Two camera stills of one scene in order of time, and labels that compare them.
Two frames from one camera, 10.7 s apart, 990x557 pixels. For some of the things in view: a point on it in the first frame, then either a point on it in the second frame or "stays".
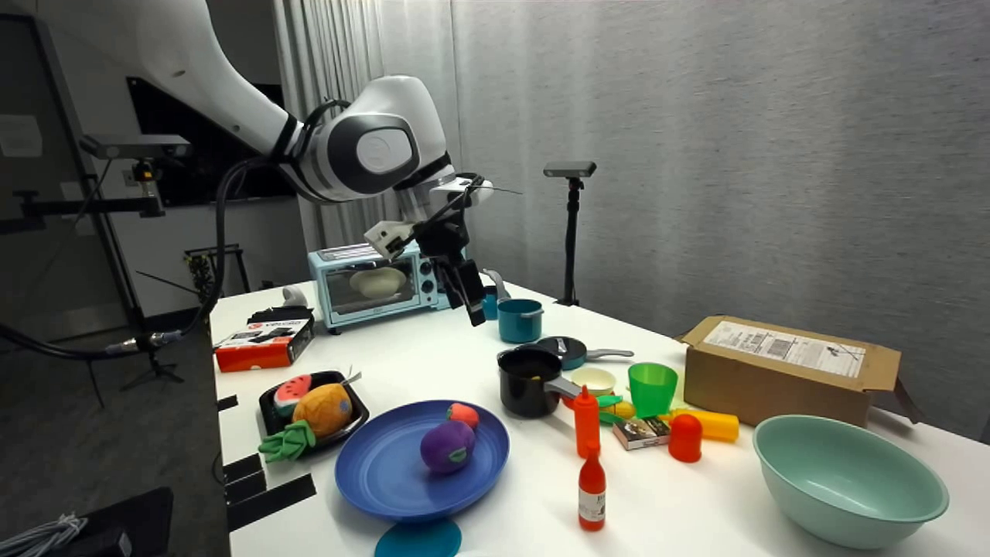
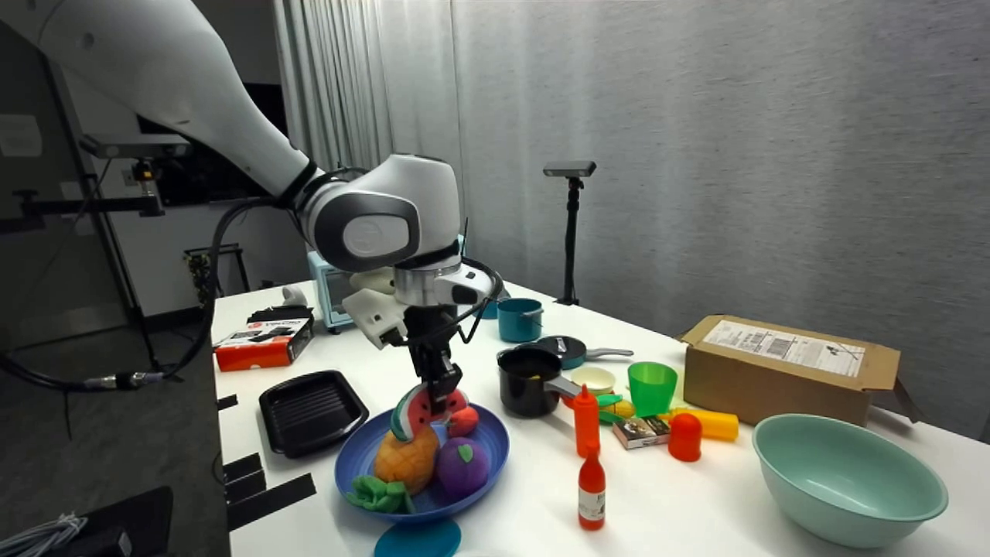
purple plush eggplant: x=446 y=447 to x=462 y=467
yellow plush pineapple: x=315 y=412 to x=404 y=466
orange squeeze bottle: x=587 y=425 stays
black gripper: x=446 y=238 to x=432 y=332
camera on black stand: x=569 y=172 stays
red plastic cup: x=684 y=437 stays
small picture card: x=642 y=432 stays
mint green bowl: x=846 y=484 stays
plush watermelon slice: x=287 y=395 to x=413 y=412
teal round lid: x=417 y=538 stays
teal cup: x=520 y=319 stays
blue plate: x=380 y=466 stays
